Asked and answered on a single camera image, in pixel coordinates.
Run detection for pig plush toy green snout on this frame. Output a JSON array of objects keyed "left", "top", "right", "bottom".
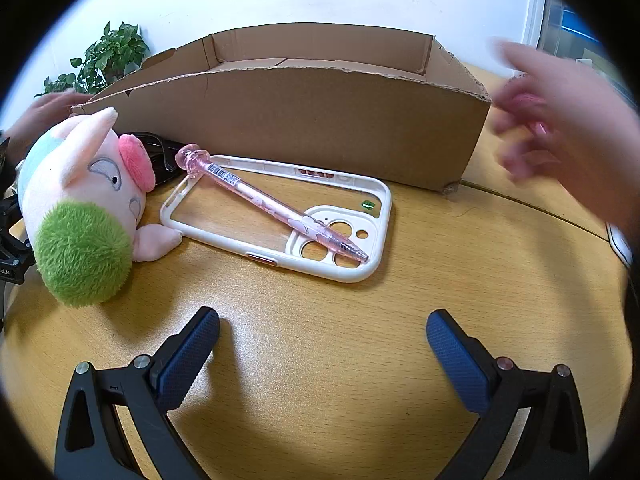
[{"left": 17, "top": 107, "right": 182, "bottom": 307}]

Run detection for pink transparent pen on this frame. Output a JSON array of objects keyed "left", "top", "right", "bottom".
[{"left": 175, "top": 144, "right": 369, "bottom": 263}]

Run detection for white clear phone case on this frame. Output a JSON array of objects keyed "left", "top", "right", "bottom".
[{"left": 158, "top": 154, "right": 394, "bottom": 284}]

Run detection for black sunglasses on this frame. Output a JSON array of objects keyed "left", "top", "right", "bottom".
[{"left": 134, "top": 131, "right": 184, "bottom": 188}]

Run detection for person's left hand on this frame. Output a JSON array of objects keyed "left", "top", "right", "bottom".
[{"left": 6, "top": 89, "right": 91, "bottom": 165}]

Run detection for person's right hand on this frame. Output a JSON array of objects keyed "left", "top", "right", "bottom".
[{"left": 491, "top": 41, "right": 639, "bottom": 246}]

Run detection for green potted plant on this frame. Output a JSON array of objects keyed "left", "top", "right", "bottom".
[{"left": 39, "top": 22, "right": 150, "bottom": 96}]

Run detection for brown cardboard box tray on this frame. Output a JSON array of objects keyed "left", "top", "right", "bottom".
[{"left": 80, "top": 23, "right": 490, "bottom": 192}]

